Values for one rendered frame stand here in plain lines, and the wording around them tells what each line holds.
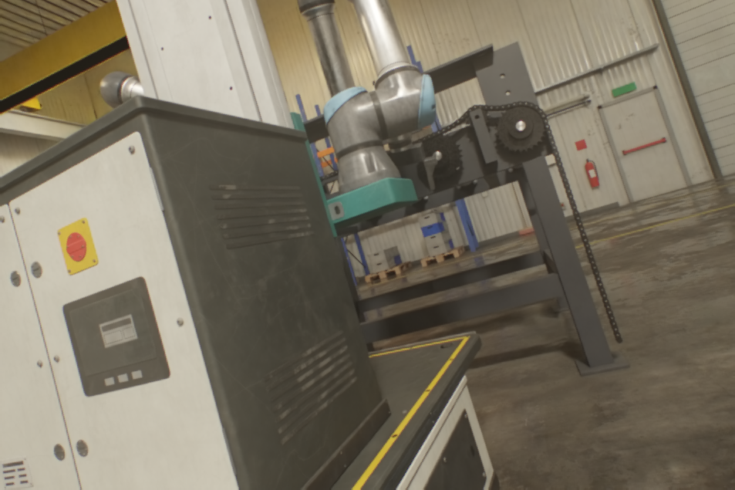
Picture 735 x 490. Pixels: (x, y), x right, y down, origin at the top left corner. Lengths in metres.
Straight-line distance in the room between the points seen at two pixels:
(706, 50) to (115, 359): 11.52
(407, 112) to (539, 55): 10.25
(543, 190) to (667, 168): 9.50
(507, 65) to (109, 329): 1.48
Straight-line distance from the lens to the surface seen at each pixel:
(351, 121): 1.04
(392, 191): 0.96
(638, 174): 10.97
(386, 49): 1.14
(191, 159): 0.60
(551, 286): 1.69
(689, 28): 11.74
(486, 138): 1.62
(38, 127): 13.91
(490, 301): 1.70
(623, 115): 11.06
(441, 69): 1.74
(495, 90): 1.73
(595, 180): 10.68
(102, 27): 10.92
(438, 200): 2.65
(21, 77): 12.26
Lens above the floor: 0.60
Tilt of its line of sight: 3 degrees up
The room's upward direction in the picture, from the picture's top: 17 degrees counter-clockwise
